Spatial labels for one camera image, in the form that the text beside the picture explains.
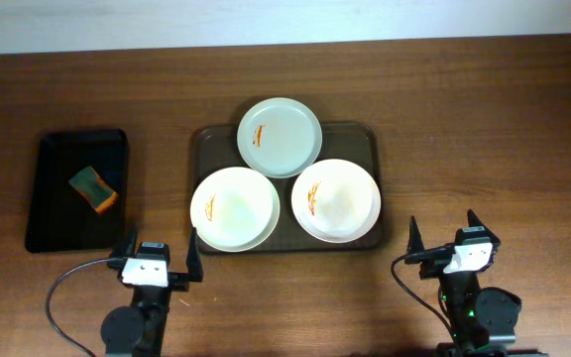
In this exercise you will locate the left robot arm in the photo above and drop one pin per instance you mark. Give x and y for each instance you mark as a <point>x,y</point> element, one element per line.
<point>138,329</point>

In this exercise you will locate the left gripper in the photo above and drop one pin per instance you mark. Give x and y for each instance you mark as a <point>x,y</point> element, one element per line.
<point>178,281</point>

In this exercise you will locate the green and orange sponge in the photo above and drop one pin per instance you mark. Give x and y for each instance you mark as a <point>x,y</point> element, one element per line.
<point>91,186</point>

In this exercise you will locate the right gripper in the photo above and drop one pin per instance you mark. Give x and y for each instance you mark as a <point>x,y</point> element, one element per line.
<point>429,254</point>

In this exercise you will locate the black plastic tray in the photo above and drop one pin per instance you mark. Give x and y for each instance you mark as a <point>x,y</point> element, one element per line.
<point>60,219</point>

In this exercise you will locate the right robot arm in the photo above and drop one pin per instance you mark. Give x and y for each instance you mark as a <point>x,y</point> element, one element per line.
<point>480,321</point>

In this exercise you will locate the pale green plate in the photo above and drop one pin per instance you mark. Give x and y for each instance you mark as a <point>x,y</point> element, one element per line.
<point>279,137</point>

